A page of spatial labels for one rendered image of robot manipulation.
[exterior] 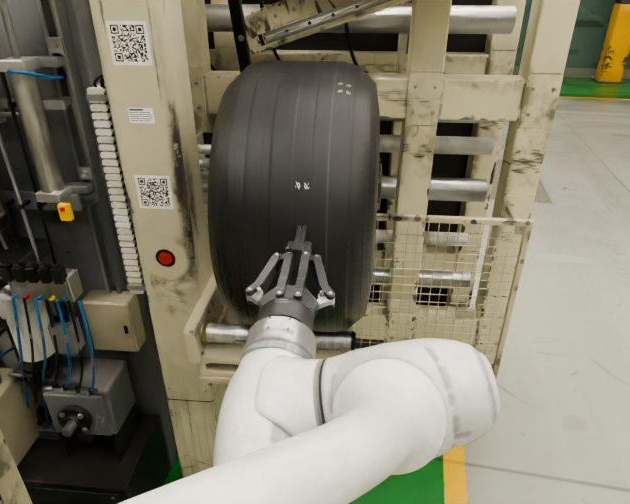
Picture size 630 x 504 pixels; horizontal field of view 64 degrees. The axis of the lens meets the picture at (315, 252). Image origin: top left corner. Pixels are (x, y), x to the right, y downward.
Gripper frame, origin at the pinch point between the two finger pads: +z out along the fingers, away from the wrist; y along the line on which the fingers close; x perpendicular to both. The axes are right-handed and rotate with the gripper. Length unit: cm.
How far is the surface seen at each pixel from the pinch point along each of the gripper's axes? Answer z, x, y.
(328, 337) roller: 12.1, 34.2, -3.9
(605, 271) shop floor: 191, 152, -166
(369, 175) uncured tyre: 11.7, -6.6, -10.8
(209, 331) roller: 12.0, 34.3, 22.9
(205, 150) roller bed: 63, 15, 35
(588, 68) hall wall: 883, 234, -411
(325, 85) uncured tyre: 23.8, -17.7, -2.4
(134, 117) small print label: 25.4, -10.3, 35.1
